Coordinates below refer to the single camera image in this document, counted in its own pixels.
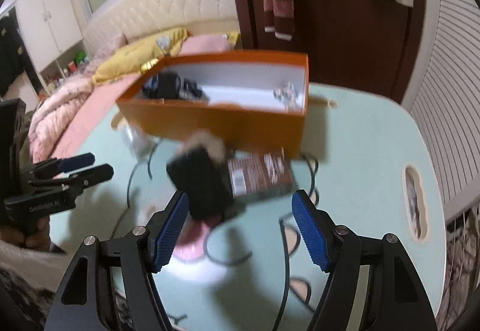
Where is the pink bed quilt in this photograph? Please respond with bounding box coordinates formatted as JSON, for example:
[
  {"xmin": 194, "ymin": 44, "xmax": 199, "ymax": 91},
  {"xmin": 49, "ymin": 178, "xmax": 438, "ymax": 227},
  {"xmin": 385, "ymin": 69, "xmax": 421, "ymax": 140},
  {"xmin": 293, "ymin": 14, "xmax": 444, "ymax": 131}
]
[{"xmin": 49, "ymin": 33, "xmax": 239, "ymax": 158}]

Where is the pink floral blanket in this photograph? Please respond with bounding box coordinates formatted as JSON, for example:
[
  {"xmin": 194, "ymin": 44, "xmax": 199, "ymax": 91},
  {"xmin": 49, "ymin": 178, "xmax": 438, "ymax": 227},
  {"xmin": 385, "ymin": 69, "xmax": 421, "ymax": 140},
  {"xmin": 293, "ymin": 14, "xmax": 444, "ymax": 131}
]
[{"xmin": 28, "ymin": 76, "xmax": 94, "ymax": 163}]

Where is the black satin fabric bag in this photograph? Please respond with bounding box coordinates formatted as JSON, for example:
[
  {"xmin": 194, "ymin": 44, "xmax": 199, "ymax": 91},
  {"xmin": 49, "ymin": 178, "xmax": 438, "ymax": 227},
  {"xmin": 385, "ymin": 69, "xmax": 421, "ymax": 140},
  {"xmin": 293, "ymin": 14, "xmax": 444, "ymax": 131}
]
[{"xmin": 142, "ymin": 70, "xmax": 209, "ymax": 101}]

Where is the gold black small box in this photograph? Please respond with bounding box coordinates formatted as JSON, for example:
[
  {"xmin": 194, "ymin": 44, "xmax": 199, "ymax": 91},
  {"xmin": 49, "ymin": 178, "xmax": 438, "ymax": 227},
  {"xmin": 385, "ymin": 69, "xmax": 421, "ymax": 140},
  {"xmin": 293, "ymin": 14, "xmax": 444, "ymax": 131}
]
[{"xmin": 140, "ymin": 58, "xmax": 160, "ymax": 74}]

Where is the beige fur pompom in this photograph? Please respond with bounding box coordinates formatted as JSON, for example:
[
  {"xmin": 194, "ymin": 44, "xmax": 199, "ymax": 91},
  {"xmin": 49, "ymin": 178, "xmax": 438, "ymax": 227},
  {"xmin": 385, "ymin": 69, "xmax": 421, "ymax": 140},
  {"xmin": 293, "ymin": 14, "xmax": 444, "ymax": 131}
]
[{"xmin": 181, "ymin": 129, "xmax": 227, "ymax": 164}]

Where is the clear bubble wrap bag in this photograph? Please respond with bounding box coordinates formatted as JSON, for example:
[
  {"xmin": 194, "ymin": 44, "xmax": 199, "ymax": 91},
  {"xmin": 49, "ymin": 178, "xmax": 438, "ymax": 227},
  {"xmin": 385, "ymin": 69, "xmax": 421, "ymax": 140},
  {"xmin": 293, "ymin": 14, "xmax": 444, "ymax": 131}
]
[{"xmin": 120, "ymin": 125, "xmax": 155, "ymax": 159}]

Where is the person's left hand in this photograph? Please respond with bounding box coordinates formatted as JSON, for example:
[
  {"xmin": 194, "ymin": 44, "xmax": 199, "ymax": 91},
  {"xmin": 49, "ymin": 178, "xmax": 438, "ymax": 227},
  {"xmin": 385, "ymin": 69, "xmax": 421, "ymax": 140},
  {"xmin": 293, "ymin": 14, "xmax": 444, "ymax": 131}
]
[{"xmin": 0, "ymin": 216, "xmax": 51, "ymax": 252}]

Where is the white louvered door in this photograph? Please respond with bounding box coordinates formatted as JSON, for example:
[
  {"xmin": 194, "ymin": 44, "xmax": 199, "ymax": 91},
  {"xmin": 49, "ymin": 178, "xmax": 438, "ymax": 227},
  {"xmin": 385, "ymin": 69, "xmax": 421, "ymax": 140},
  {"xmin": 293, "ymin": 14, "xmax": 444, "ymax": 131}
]
[{"xmin": 402, "ymin": 0, "xmax": 479, "ymax": 220}]

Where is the dark brown wooden door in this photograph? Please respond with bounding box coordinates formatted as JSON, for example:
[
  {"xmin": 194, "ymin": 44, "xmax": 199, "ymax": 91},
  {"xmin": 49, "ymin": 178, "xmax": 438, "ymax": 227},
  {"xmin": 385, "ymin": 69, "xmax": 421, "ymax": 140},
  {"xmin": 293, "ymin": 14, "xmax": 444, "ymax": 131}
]
[{"xmin": 235, "ymin": 0, "xmax": 425, "ymax": 103}]

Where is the white wardrobe cabinet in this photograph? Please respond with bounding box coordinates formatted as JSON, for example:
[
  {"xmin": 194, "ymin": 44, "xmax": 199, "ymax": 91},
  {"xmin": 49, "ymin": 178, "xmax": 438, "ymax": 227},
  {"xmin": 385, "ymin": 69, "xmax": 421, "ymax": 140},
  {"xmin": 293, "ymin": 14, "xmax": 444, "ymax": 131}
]
[{"xmin": 1, "ymin": 0, "xmax": 83, "ymax": 73}]

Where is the yellow pillow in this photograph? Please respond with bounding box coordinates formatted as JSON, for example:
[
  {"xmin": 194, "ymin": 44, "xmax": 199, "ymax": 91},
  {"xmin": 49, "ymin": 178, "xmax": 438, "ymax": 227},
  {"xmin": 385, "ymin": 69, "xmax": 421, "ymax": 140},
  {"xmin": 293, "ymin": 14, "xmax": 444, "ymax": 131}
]
[{"xmin": 91, "ymin": 27, "xmax": 241, "ymax": 86}]

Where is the bead bracelet charm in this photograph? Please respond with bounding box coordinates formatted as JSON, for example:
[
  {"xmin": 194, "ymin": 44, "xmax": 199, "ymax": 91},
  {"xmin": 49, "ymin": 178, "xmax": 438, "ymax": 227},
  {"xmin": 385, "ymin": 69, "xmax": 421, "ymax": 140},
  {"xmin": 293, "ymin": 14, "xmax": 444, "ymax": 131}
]
[{"xmin": 273, "ymin": 82, "xmax": 301, "ymax": 110}]

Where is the orange cardboard box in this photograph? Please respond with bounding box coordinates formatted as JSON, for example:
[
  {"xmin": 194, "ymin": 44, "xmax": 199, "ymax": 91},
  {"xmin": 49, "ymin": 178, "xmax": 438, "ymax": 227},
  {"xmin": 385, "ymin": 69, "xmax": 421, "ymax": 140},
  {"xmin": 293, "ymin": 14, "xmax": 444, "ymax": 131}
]
[{"xmin": 116, "ymin": 50, "xmax": 309, "ymax": 159}]

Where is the cream tufted headboard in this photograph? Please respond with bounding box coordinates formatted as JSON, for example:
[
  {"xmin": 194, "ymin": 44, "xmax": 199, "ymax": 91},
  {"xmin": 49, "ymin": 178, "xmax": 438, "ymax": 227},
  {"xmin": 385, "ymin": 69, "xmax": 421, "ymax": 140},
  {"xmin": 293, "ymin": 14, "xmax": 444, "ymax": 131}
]
[{"xmin": 82, "ymin": 0, "xmax": 240, "ymax": 55}]

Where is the brown card box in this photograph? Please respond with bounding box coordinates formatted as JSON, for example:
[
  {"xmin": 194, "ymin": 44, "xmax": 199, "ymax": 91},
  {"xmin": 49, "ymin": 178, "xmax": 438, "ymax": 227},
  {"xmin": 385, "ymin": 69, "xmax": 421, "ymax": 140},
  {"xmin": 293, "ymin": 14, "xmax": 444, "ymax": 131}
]
[{"xmin": 227, "ymin": 150, "xmax": 294, "ymax": 202}]

